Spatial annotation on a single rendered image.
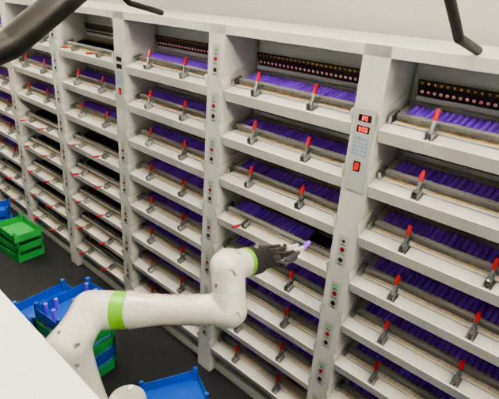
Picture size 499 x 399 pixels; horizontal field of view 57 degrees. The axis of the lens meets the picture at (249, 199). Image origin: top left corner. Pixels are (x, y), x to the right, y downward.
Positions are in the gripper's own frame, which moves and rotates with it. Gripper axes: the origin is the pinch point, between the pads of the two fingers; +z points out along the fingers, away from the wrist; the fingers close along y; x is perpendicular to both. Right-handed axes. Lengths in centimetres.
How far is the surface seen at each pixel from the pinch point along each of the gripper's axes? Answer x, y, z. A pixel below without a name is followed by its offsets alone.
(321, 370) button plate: 53, -12, 24
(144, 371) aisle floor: 105, 77, 10
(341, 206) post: -18.6, -8.0, 10.2
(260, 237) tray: 8.3, 27.6, 16.4
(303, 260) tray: 8.7, 4.5, 15.8
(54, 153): 24, 221, 22
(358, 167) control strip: -34.0, -12.1, 6.3
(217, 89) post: -47, 57, 4
